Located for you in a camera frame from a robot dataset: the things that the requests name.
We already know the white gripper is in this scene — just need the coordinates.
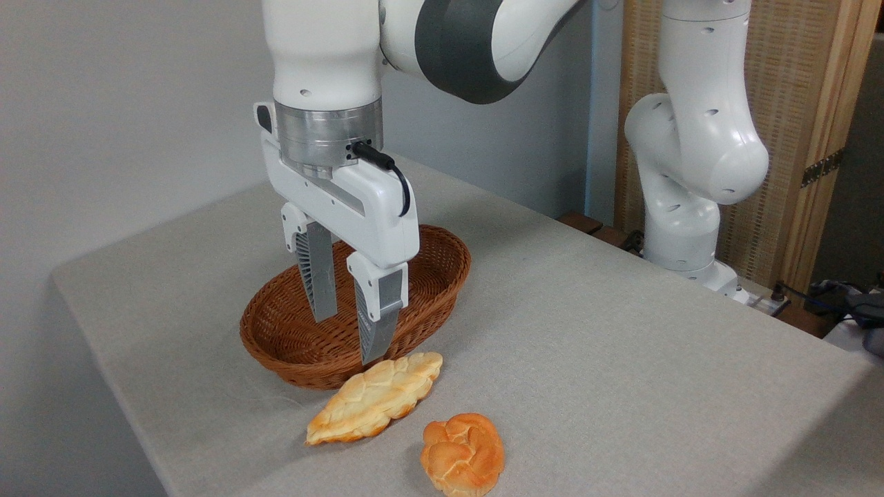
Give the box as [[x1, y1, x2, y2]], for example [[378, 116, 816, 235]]
[[253, 101, 421, 366]]

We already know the long braided bread loaf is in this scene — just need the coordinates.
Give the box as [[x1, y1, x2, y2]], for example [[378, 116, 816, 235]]
[[305, 352, 443, 446]]

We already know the brown wicker basket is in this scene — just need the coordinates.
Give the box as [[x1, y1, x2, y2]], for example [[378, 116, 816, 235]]
[[240, 224, 472, 390]]

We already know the round knotted bread roll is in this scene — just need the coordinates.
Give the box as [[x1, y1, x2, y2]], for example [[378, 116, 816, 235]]
[[420, 413, 506, 497]]

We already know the grey tablecloth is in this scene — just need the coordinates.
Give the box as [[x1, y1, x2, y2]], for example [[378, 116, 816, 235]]
[[51, 153, 884, 497]]

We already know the wooden woven folding screen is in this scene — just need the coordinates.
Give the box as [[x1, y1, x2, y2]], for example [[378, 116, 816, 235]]
[[613, 0, 884, 294]]

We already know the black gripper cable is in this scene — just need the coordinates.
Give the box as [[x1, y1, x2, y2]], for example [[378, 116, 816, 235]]
[[351, 141, 412, 217]]

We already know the black cable bundle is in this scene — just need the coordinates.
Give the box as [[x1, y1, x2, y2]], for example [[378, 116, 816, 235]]
[[772, 275, 884, 358]]

